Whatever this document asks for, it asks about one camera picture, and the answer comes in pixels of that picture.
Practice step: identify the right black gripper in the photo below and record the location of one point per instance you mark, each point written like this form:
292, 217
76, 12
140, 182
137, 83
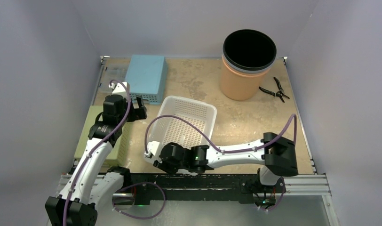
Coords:
162, 156

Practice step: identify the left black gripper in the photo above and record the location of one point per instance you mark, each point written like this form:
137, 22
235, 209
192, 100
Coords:
137, 114

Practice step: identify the blue perforated plastic basket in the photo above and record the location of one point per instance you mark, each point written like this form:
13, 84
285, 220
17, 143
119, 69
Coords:
146, 75

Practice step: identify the white perforated plastic basket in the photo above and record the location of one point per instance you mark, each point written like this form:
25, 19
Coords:
184, 121

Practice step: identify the orange bucket black rim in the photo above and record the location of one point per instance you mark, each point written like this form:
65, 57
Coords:
247, 56

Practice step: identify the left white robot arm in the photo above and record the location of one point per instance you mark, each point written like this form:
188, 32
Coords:
80, 200

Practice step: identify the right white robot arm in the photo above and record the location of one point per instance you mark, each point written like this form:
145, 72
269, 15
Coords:
275, 153

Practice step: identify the clear plastic screw organizer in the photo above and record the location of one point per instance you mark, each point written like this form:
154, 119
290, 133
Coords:
112, 72

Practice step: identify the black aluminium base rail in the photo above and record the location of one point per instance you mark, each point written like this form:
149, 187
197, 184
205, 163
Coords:
242, 188

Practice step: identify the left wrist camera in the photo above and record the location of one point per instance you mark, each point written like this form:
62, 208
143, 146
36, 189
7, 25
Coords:
120, 88

